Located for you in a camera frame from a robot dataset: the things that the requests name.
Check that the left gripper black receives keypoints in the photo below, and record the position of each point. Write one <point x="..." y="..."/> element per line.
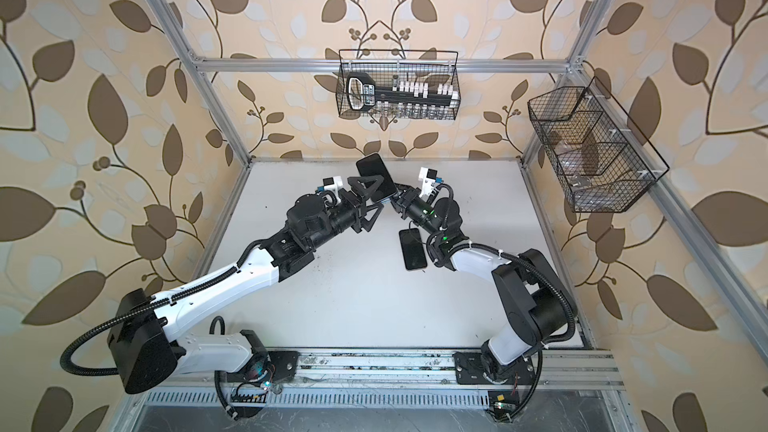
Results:
<point x="353" y="209"/>

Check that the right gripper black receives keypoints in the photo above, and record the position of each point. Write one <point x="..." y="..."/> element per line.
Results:
<point x="405" y="204"/>

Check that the black phone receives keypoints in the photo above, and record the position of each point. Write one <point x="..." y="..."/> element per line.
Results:
<point x="373" y="167"/>

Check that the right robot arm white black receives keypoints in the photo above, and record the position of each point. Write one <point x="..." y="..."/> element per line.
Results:
<point x="538" y="308"/>

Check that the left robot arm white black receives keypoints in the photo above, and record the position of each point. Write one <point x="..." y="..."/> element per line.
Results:
<point x="149" y="340"/>

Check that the black white tool in basket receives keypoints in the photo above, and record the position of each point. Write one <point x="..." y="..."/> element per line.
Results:
<point x="398" y="96"/>

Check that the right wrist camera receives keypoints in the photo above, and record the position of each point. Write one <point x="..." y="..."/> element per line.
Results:
<point x="429" y="184"/>

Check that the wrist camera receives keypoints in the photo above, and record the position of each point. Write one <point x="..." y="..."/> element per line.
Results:
<point x="429" y="184"/>
<point x="331" y="184"/>

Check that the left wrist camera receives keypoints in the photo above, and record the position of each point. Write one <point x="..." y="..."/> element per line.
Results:
<point x="331" y="184"/>

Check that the back wire basket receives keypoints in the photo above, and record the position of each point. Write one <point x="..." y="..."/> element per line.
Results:
<point x="432" y="65"/>

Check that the aluminium front rail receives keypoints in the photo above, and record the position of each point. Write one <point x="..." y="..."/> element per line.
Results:
<point x="417" y="378"/>

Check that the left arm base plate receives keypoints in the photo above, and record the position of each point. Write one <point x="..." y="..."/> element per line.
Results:
<point x="274" y="366"/>

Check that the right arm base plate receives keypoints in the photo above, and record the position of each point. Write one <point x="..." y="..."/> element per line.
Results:
<point x="471" y="367"/>

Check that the side wire basket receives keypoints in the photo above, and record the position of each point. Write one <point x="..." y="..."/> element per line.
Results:
<point x="602" y="159"/>

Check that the aluminium cage frame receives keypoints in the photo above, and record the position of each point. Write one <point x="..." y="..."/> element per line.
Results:
<point x="691" y="73"/>

